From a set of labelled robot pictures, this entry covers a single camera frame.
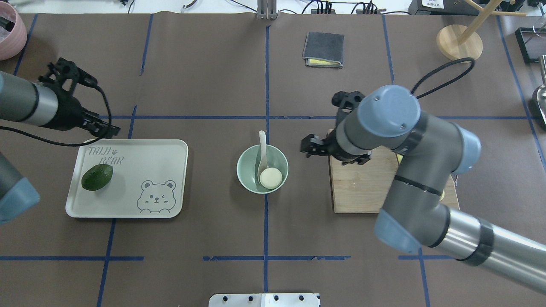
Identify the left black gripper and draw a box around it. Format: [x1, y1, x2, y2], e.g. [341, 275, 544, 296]
[49, 87, 121, 139]

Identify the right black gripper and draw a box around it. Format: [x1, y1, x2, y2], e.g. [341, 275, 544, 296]
[300, 134, 371, 165]

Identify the white steamed bun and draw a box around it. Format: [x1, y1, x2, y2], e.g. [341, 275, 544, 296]
[258, 167, 284, 190]

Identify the beige plastic spoon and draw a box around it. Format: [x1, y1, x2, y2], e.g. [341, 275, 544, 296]
[257, 130, 268, 185]

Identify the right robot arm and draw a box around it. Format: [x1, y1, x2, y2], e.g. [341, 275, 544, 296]
[300, 85, 546, 293]

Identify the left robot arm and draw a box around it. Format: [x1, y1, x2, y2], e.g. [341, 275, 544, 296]
[0, 62, 120, 225]

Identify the light green bowl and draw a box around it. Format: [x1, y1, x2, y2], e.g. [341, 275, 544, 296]
[236, 145, 289, 194]

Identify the pink bowl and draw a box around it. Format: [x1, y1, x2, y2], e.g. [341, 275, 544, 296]
[0, 1, 27, 61]

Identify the green avocado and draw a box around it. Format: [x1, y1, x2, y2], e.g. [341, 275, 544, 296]
[81, 164, 113, 191]

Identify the wooden cutting board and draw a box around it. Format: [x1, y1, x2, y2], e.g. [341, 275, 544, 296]
[327, 128, 461, 214]

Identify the grey folded cloth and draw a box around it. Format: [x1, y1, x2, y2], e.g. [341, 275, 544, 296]
[302, 32, 345, 69]

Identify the beige bear serving tray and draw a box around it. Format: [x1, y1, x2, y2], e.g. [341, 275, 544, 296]
[66, 139, 189, 218]

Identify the wooden mug tree stand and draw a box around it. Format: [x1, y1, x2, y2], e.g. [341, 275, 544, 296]
[436, 0, 527, 62]

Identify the metal scoop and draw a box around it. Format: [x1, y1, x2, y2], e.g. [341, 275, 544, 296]
[531, 55, 546, 130]

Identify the black glass rack tray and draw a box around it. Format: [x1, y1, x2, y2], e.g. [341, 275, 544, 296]
[515, 27, 546, 64]

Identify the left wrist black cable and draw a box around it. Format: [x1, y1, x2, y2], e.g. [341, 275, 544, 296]
[0, 77, 112, 148]

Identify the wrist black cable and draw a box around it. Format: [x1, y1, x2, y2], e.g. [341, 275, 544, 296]
[410, 57, 476, 99]
[0, 77, 112, 148]

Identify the aluminium frame post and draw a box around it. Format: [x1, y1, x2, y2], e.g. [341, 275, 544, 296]
[257, 0, 278, 20]

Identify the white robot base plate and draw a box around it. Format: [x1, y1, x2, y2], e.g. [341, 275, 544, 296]
[208, 292, 321, 307]

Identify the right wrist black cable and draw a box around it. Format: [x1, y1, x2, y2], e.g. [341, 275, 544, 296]
[410, 57, 476, 99]

